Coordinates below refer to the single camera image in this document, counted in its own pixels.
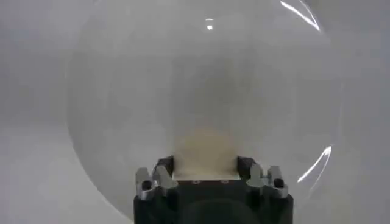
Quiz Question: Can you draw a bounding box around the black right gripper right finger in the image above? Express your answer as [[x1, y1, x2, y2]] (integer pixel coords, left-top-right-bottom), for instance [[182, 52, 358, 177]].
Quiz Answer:
[[236, 155, 289, 199]]

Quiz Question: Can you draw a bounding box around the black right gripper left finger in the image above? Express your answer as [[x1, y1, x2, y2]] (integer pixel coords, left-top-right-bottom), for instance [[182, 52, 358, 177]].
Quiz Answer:
[[135, 155, 179, 201]]

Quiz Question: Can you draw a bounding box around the glass steamer lid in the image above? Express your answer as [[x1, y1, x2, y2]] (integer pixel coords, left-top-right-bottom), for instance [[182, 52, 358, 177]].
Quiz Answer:
[[65, 0, 344, 221]]

